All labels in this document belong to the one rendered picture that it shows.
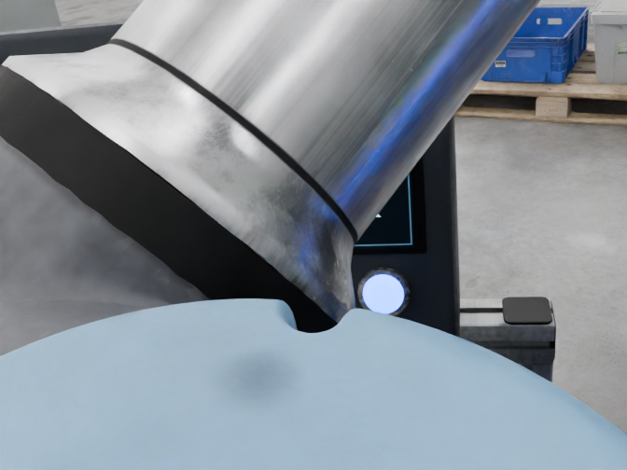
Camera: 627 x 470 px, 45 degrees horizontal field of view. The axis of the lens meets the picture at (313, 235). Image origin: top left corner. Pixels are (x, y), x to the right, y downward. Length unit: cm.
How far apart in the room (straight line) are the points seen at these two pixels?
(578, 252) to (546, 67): 134
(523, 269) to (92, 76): 240
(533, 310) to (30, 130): 37
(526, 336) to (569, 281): 202
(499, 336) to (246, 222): 33
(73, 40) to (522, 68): 345
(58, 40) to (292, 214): 27
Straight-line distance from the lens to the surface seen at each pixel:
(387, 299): 38
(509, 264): 256
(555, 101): 369
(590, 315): 234
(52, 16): 716
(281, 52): 17
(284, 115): 17
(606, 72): 375
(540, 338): 48
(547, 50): 374
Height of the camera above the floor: 133
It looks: 28 degrees down
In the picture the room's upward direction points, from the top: 8 degrees counter-clockwise
